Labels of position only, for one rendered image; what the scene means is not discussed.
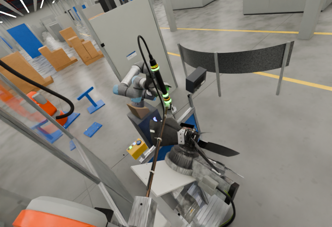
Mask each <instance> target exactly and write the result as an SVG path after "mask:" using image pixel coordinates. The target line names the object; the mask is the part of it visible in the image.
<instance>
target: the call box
mask: <svg viewBox="0 0 332 227"><path fill-rule="evenodd" d="M137 140H138V141H141V143H140V144H137V142H136V141H135V142H134V143H135V145H134V146H131V147H132V148H130V147H129V149H130V150H128V149H127V152H128V153H129V154H130V155H131V156H132V157H133V158H134V159H135V160H136V159H137V158H138V157H139V156H140V155H141V154H142V153H143V152H144V151H145V150H146V149H147V148H148V147H147V145H146V144H145V143H144V142H143V141H142V140H141V139H140V138H138V139H137Z"/></svg>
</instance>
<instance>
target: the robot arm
mask: <svg viewBox="0 0 332 227"><path fill-rule="evenodd" d="M147 65H148V67H149V70H150V72H151V74H152V77H153V79H154V82H155V84H156V86H157V89H158V91H159V94H160V95H164V94H163V93H162V91H160V90H159V88H158V85H157V82H156V79H155V76H154V74H153V71H152V69H151V65H150V63H149V62H147ZM140 73H142V74H146V78H143V77H141V76H138V75H139V74H140ZM163 82H164V85H165V87H166V90H167V91H168V90H169V88H171V87H172V86H171V85H170V84H168V83H167V82H165V81H163ZM132 83H133V84H134V85H133V88H130V86H131V84H132ZM113 93H114V94H117V95H121V96H125V97H129V98H131V101H132V104H131V105H132V106H135V107H140V108H143V107H144V99H148V100H152V101H155V100H156V98H157V96H158V93H157V91H156V89H155V86H154V84H153V82H152V79H151V77H150V74H149V72H148V70H147V67H146V65H145V63H144V61H138V62H136V63H134V64H133V65H132V66H131V68H130V71H129V72H128V74H127V75H126V76H125V78H124V79H123V80H122V82H121V83H120V84H119V85H114V87H113Z"/></svg>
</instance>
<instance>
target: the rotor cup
mask: <svg viewBox="0 0 332 227"><path fill-rule="evenodd" d="M192 131H193V132H194V133H193V132H192ZM186 132H187V133H186ZM194 136H196V137H195V139H194ZM199 137H200V133H199V132H197V131H195V130H192V129H188V128H187V129H185V132H184V145H183V144H179V145H180V146H181V147H183V148H185V149H187V150H190V151H196V150H195V149H194V147H193V146H192V141H191V138H192V139H193V140H194V141H195V142H196V143H198V140H199Z"/></svg>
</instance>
